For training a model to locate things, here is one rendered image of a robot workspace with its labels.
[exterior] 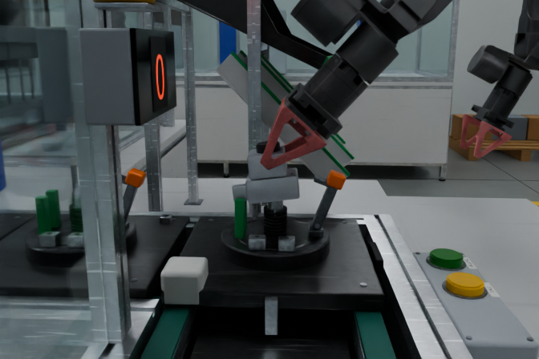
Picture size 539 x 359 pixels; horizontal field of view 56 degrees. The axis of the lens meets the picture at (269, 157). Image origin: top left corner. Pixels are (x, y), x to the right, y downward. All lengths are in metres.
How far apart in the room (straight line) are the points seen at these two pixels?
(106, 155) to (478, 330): 0.38
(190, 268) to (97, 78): 0.26
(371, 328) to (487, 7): 9.22
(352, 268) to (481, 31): 9.09
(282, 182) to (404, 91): 4.07
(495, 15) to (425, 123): 5.19
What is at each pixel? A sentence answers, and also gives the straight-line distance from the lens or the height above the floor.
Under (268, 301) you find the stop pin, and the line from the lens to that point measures 0.55.
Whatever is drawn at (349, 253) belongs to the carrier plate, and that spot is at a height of 0.97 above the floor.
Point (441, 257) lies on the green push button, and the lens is 0.67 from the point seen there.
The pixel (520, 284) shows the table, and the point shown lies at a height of 0.86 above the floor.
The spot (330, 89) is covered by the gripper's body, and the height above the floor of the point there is 1.18.
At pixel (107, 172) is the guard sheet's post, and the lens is 0.45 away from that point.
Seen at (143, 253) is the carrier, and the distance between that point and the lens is 0.67.
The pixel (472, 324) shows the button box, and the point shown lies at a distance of 0.56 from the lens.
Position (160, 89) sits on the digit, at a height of 1.19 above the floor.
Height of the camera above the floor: 1.23
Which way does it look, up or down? 13 degrees down
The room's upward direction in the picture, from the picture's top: straight up
